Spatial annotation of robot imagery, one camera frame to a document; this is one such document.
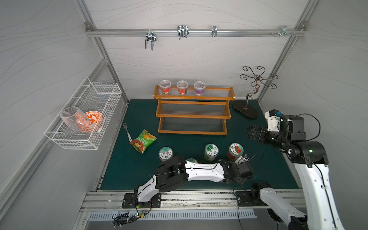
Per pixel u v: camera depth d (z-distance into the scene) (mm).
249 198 730
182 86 817
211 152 827
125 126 1042
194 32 785
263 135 563
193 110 1006
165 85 812
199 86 808
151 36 783
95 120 668
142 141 920
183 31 751
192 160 801
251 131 580
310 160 389
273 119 573
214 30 784
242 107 1132
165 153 819
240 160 677
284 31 766
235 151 827
